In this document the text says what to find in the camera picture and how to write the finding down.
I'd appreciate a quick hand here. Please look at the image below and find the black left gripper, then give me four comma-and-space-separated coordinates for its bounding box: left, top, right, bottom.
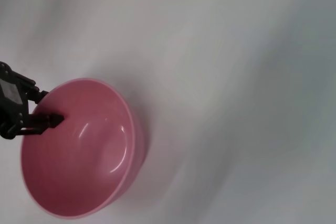
0, 61, 65, 140

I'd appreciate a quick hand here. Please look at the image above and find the pink plastic bowl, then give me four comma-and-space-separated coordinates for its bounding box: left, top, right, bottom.
20, 77, 148, 220

